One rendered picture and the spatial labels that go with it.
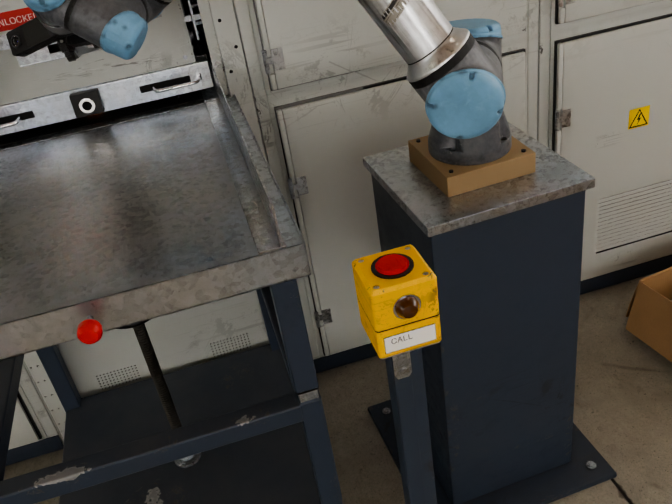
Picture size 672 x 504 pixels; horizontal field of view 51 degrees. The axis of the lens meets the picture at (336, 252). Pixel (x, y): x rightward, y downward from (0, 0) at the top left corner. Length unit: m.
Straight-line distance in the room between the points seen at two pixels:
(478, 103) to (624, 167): 1.06
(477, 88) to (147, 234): 0.54
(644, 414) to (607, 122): 0.74
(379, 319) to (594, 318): 1.43
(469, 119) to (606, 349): 1.13
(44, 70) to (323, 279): 0.82
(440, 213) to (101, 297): 0.57
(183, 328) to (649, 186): 1.35
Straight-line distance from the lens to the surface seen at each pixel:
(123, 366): 1.94
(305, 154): 1.67
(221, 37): 1.58
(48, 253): 1.16
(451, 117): 1.09
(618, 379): 2.00
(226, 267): 0.99
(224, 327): 1.89
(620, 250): 2.24
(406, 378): 0.91
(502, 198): 1.25
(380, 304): 0.80
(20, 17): 1.61
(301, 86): 1.64
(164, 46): 1.62
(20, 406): 2.00
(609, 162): 2.06
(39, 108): 1.65
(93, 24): 1.22
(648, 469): 1.81
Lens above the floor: 1.36
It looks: 32 degrees down
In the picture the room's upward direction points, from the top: 10 degrees counter-clockwise
